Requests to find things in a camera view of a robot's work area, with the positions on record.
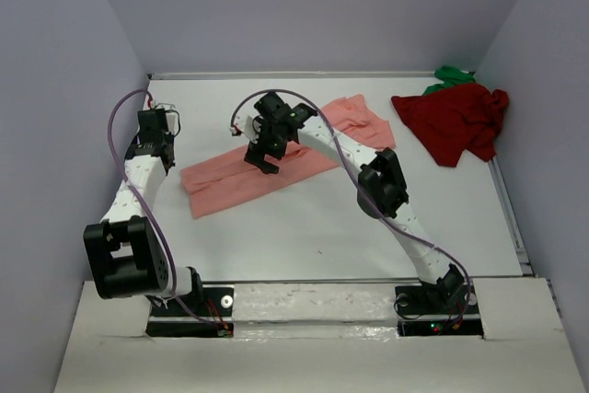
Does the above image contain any pink t shirt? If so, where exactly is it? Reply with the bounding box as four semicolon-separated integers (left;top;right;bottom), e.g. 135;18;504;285
180;95;396;219

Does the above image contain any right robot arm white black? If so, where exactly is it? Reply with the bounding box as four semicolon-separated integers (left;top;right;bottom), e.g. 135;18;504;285
230;89;472;322

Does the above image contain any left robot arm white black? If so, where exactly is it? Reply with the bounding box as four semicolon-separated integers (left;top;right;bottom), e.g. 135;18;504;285
83;106;204;308

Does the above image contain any green t shirt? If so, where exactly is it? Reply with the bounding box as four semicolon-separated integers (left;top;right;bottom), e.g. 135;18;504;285
423;65;476;95

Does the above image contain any red t shirt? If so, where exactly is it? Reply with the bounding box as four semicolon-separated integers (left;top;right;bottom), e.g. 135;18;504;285
391;83;509;168

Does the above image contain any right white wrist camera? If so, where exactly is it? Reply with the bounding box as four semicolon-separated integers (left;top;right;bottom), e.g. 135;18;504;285
230;115;260;144

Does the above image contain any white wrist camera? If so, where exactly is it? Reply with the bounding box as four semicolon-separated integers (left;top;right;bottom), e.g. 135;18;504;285
230;115;260;144
156;103;181;137

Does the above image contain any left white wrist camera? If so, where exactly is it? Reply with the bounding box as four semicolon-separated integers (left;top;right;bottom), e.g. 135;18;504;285
156;103;181;137

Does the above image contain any aluminium rail back edge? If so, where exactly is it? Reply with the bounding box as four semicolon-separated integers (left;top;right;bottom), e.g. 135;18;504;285
147;71;434;81

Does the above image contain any aluminium rail front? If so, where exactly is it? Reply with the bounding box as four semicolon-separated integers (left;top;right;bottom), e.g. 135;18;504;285
202;278;421;285

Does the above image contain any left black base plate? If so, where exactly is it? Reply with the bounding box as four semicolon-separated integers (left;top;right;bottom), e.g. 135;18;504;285
145;284;235;339

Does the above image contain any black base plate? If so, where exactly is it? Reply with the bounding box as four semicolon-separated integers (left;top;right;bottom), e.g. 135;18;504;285
393;285;484;338
145;284;235;339

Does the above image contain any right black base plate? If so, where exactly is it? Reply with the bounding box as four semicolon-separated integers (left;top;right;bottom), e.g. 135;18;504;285
393;285;484;338

